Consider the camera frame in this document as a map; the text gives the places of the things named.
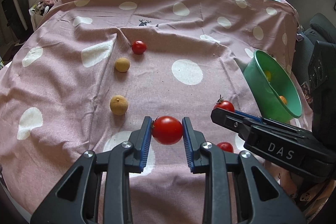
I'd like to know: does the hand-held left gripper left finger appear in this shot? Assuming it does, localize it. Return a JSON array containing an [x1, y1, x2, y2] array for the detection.
[[30, 116, 153, 224]]

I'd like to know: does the red tomato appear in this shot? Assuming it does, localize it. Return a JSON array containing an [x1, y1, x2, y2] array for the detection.
[[213, 95, 235, 112], [151, 115, 183, 146], [217, 142, 234, 153], [129, 41, 147, 55]]

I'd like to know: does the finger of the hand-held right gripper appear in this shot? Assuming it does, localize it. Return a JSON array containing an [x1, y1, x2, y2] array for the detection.
[[234, 109, 266, 123], [211, 107, 254, 146]]

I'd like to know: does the pink polka-dot cloth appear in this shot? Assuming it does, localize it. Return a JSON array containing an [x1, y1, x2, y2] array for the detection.
[[0, 0, 315, 224]]

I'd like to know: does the green plastic bowl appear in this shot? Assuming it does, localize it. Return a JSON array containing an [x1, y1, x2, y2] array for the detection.
[[243, 50, 303, 123]]

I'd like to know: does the tan longan fruit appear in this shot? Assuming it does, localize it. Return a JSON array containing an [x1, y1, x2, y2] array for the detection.
[[114, 57, 131, 73], [110, 95, 129, 116]]

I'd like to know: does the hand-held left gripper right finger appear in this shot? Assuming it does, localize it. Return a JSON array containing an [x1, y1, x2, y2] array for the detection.
[[182, 116, 306, 224]]

